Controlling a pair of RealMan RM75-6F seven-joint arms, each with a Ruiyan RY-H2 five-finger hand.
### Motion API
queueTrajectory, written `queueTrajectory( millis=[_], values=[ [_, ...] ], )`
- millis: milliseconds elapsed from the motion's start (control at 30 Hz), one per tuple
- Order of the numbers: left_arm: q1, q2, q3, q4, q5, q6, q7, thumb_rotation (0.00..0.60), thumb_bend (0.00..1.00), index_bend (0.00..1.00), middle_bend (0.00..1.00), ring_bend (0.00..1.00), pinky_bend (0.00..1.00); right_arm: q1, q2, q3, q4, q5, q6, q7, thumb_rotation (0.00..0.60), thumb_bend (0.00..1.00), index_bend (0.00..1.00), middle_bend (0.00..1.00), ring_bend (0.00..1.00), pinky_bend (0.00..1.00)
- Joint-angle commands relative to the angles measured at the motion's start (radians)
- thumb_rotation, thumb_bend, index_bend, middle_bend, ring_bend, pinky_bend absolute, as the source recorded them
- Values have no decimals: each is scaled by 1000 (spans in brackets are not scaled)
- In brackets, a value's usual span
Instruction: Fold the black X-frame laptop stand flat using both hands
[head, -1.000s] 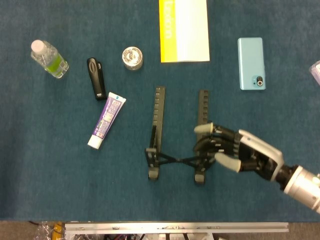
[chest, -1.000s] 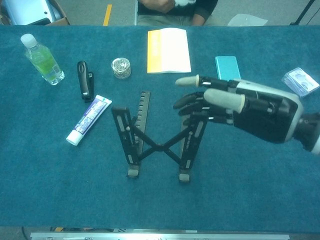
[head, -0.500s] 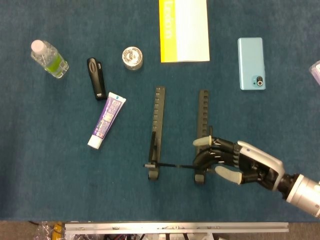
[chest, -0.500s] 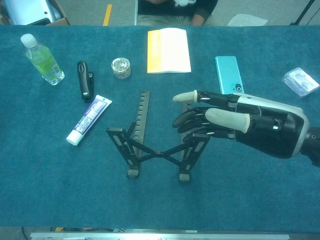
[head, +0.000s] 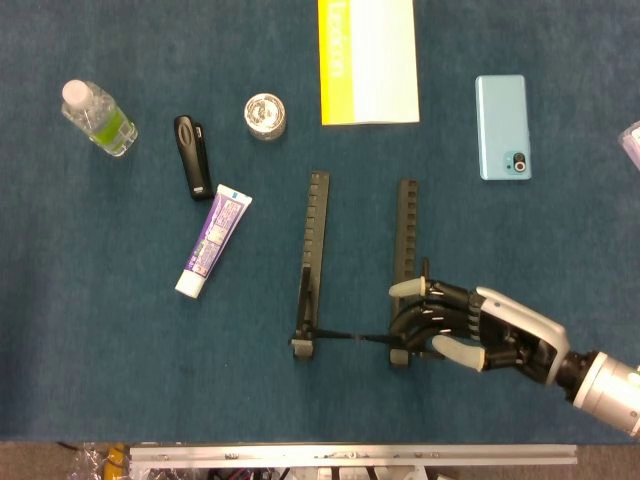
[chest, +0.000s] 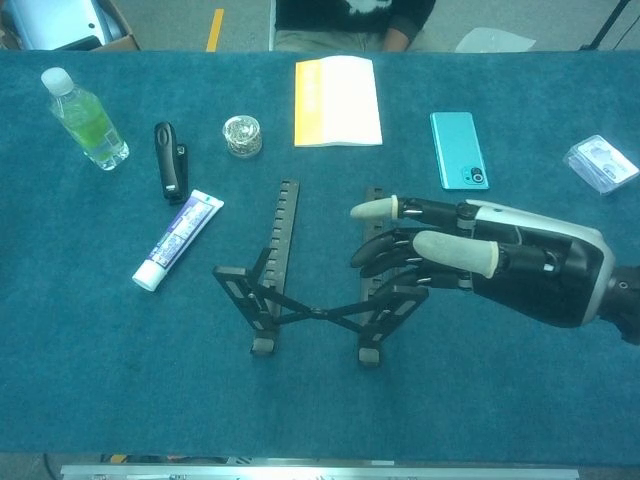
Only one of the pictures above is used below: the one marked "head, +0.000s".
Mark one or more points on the yellow white book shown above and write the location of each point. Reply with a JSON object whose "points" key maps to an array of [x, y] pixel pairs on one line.
{"points": [[380, 65]]}

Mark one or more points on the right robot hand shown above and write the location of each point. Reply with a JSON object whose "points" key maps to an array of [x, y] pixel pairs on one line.
{"points": [[520, 325]]}

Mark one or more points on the pink object at edge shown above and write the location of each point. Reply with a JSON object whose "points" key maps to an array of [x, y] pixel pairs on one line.
{"points": [[632, 145]]}

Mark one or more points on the black stapler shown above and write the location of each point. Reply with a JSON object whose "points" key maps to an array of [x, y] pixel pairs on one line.
{"points": [[192, 160]]}

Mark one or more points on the black folding laptop stand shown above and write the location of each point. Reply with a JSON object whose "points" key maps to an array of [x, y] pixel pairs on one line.
{"points": [[317, 225]]}

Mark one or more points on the light blue smartphone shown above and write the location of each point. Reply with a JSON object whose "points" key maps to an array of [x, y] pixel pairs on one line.
{"points": [[501, 125]]}

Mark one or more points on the purple white toothpaste tube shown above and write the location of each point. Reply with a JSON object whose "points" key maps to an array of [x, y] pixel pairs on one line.
{"points": [[215, 240]]}

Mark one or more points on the clear bottle green label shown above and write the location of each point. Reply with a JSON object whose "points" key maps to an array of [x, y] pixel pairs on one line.
{"points": [[100, 120]]}

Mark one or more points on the aluminium frame rail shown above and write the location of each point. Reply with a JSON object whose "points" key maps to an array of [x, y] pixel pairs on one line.
{"points": [[350, 456]]}

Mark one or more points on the clear plastic bag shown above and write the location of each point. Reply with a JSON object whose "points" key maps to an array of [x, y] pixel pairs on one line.
{"points": [[87, 462]]}

